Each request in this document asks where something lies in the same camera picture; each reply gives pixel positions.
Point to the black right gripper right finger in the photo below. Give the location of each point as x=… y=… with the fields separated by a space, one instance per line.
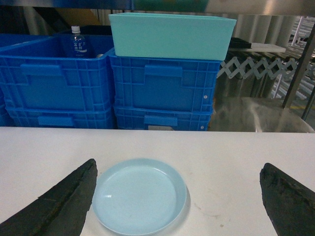
x=289 y=204

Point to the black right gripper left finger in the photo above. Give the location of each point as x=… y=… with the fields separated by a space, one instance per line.
x=61 y=211

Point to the light blue round tray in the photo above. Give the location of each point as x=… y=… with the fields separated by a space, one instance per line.
x=139 y=197

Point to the blue crate lower middle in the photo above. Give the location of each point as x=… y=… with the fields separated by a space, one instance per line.
x=63 y=119

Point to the blue crate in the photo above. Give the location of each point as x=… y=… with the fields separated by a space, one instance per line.
x=63 y=119
x=44 y=74
x=142 y=119
x=184 y=85

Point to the blue crate lower right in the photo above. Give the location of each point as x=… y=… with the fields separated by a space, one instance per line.
x=142 y=119

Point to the expandable roller conveyor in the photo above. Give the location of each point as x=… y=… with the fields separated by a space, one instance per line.
x=264 y=71

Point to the blue crate upper middle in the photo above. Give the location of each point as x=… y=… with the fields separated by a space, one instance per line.
x=44 y=74

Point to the blue crate upper right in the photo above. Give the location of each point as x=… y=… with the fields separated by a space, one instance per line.
x=184 y=85

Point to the clear water bottle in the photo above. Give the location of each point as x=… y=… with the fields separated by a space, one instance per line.
x=78 y=43

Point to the teal plastic bin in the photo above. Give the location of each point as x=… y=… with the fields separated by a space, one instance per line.
x=171 y=36

